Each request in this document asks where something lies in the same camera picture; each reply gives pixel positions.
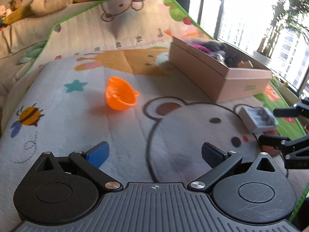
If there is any white plant pot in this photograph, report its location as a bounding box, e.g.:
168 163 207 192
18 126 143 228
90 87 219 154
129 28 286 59
252 50 272 66

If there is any brown plush animal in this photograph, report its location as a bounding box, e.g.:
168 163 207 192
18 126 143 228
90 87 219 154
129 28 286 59
10 0 26 11

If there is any white rolled plush pillow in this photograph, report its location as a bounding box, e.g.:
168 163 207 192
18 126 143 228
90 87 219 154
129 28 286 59
30 0 77 15

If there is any small dark toy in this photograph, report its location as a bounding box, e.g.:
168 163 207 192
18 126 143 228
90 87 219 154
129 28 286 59
224 54 241 66

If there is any orange plastic toy bowl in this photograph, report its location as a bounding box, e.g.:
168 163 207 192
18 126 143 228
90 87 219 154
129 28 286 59
105 77 141 111

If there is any grey battery case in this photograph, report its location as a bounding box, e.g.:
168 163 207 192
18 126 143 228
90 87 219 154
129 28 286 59
238 106 280 133

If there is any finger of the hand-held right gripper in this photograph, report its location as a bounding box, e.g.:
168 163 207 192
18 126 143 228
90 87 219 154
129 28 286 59
273 99 309 119
258 135 309 170

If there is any green leaf cushion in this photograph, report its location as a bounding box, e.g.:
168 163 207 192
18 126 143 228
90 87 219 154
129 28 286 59
17 41 48 65

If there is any green potted plant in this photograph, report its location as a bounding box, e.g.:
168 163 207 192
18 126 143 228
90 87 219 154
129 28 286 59
257 0 309 56

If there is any cartoon animal play mat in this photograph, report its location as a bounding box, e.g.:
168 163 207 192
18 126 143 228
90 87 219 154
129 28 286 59
0 0 307 223

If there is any pink toy scoop net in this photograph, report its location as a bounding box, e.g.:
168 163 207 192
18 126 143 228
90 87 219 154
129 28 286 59
191 44 211 54

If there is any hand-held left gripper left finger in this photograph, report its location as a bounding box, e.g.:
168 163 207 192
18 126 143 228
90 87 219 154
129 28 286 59
35 141 123 192

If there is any orange toy piece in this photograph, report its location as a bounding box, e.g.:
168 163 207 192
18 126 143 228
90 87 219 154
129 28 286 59
238 60 254 69

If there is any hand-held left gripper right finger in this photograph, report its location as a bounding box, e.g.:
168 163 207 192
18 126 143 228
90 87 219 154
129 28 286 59
189 142 278 194

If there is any brown cardboard box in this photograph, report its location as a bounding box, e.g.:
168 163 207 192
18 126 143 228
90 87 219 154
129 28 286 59
169 36 274 103

